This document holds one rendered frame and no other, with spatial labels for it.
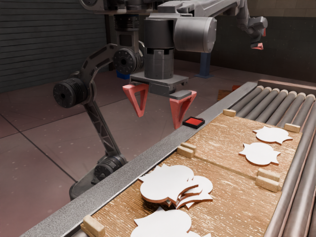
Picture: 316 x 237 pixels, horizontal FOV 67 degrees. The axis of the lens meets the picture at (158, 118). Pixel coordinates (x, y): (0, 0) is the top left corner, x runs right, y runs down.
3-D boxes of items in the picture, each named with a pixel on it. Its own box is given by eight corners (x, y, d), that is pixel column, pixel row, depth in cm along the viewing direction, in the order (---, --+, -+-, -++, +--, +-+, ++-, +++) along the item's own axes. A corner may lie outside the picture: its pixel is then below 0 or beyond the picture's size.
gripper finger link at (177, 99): (177, 137, 45) (179, 89, 41) (147, 127, 49) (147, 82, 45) (194, 125, 50) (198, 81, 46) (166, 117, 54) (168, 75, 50)
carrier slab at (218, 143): (176, 152, 88) (176, 148, 87) (221, 115, 118) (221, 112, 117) (280, 191, 69) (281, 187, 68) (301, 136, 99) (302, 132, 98)
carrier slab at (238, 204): (80, 229, 57) (79, 224, 56) (176, 154, 87) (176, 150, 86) (218, 343, 38) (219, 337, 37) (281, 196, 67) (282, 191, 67)
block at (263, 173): (256, 177, 72) (257, 169, 71) (257, 174, 73) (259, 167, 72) (277, 185, 69) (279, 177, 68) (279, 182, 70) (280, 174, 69)
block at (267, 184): (254, 185, 69) (256, 177, 68) (256, 181, 70) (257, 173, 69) (276, 193, 66) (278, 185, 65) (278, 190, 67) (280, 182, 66)
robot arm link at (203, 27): (170, 42, 54) (169, 0, 50) (222, 45, 50) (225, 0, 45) (146, 61, 46) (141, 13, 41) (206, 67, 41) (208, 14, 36)
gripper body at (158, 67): (170, 93, 43) (171, 51, 40) (128, 83, 49) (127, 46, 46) (188, 86, 48) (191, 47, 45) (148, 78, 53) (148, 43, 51)
